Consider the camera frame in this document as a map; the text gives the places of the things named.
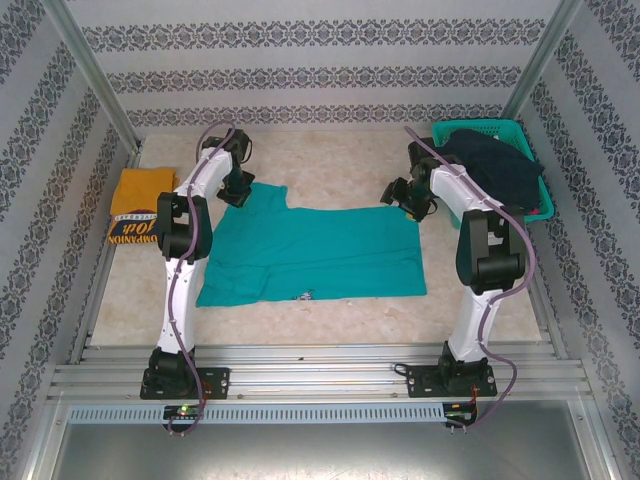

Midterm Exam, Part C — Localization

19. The teal printed t-shirt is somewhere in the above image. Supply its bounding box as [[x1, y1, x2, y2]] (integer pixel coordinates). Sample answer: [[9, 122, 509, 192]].
[[195, 182, 428, 308]]

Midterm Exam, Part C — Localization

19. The navy blue t-shirt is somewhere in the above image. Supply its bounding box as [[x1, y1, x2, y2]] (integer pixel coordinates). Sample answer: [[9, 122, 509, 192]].
[[434, 128, 545, 214]]

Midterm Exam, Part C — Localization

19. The teal plastic mesh basket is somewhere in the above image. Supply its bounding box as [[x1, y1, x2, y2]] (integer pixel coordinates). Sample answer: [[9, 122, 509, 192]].
[[431, 118, 555, 232]]

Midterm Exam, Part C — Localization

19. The yellow printed folded t-shirt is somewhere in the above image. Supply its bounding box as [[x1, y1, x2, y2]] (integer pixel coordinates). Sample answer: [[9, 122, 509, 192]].
[[107, 168, 181, 249]]

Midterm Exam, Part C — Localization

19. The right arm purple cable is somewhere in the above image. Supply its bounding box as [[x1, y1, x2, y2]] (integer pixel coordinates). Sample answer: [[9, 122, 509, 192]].
[[403, 125, 537, 434]]

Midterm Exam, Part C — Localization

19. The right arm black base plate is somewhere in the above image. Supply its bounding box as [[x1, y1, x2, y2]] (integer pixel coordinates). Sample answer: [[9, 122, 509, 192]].
[[405, 364, 497, 399]]

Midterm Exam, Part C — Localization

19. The aluminium frame post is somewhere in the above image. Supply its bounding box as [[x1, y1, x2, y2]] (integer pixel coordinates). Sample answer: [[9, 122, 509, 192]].
[[499, 0, 586, 124], [42, 0, 144, 151]]

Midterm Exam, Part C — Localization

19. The aluminium mounting rail beam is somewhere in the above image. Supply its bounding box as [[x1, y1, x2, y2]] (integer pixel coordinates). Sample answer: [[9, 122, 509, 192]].
[[47, 342, 596, 401]]

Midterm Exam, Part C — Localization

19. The slotted grey cable duct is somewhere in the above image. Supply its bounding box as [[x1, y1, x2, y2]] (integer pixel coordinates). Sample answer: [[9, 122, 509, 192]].
[[67, 403, 446, 424]]

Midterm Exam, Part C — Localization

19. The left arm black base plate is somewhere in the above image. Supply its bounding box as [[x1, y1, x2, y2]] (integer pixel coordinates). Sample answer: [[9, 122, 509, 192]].
[[139, 367, 231, 401]]

